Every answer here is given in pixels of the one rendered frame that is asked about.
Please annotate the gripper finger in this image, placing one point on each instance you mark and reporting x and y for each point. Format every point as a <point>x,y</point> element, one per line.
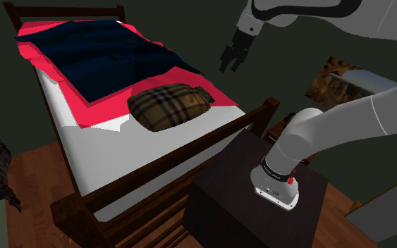
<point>225,60</point>
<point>240,62</point>

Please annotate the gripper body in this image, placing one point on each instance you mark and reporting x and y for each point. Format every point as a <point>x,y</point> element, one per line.
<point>242,42</point>

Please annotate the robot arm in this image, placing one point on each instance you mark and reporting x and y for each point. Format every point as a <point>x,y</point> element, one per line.
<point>339,127</point>

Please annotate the brown plaid pouch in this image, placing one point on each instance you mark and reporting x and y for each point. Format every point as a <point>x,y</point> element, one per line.
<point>167,108</point>

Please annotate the red blanket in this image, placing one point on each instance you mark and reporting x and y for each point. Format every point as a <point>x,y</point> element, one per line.
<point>105,108</point>

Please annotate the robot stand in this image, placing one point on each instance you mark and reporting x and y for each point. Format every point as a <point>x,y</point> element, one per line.
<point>229,192</point>

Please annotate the dark blue blanket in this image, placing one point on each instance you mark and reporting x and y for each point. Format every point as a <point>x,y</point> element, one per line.
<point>91,58</point>

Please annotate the dark wooden bed white mattress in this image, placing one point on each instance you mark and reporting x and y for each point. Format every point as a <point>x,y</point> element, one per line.
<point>115,154</point>

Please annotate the brown wall picture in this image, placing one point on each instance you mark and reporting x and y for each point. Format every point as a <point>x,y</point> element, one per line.
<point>328,87</point>

